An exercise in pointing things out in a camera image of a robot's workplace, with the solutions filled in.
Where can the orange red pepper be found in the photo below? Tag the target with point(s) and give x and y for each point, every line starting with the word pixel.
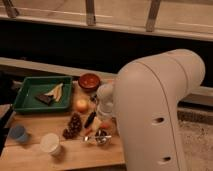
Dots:
pixel 104 125

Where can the dark chocolate bar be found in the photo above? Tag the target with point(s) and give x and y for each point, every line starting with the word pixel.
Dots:
pixel 44 99

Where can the green plastic tray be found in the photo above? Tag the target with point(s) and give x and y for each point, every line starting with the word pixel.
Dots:
pixel 44 94

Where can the blue plastic cup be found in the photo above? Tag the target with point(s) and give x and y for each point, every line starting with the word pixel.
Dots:
pixel 18 133

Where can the white paper cup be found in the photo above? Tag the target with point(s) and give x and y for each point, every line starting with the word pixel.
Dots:
pixel 50 143

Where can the yellow onion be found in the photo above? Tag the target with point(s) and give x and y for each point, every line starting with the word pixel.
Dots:
pixel 82 105

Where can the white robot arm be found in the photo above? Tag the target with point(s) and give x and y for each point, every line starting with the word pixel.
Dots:
pixel 143 98

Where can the brown pine cone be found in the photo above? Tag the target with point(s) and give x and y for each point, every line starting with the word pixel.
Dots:
pixel 74 127

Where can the red-brown bowl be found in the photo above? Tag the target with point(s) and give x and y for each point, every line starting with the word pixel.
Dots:
pixel 89 81

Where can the metal measuring spoon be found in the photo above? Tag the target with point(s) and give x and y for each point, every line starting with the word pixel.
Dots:
pixel 101 137

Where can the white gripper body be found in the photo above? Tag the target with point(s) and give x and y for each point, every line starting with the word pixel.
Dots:
pixel 105 101

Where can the yellow banana peel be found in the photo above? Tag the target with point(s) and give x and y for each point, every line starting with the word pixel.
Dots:
pixel 56 92

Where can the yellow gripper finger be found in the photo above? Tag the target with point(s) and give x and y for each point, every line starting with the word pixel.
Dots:
pixel 96 124

